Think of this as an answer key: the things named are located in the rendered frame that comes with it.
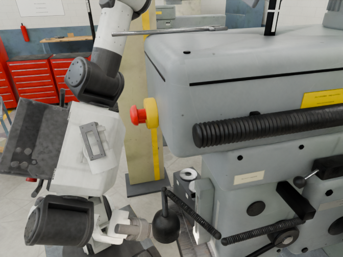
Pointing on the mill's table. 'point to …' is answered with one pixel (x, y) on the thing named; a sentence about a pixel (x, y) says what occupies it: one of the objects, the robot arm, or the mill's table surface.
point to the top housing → (241, 79)
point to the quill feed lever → (278, 240)
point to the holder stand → (186, 188)
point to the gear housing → (271, 161)
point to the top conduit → (266, 125)
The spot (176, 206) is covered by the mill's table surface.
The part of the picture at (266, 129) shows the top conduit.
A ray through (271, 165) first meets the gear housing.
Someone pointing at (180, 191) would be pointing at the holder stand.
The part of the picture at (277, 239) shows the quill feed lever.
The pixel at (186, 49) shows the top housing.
